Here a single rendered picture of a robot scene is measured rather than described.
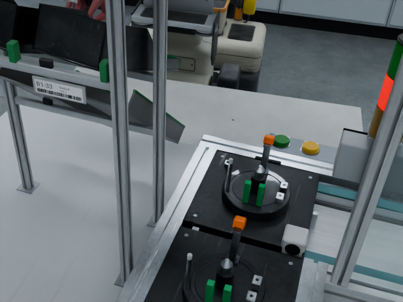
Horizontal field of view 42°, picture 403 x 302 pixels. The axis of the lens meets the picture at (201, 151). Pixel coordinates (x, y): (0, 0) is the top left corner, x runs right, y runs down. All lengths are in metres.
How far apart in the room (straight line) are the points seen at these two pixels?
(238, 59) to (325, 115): 0.58
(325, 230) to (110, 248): 0.45
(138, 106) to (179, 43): 0.86
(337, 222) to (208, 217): 0.29
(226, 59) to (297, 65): 1.66
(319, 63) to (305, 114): 2.20
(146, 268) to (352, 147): 0.42
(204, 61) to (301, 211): 0.84
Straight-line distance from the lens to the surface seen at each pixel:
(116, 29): 0.73
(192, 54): 1.79
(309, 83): 3.50
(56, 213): 1.23
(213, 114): 1.53
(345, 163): 0.85
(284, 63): 3.70
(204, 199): 1.09
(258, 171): 1.05
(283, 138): 1.27
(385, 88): 0.78
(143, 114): 1.00
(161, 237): 1.03
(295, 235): 1.02
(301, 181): 1.16
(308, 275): 1.00
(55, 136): 1.45
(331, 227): 1.16
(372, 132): 0.82
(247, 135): 1.46
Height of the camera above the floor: 1.71
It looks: 38 degrees down
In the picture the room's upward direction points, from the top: 4 degrees clockwise
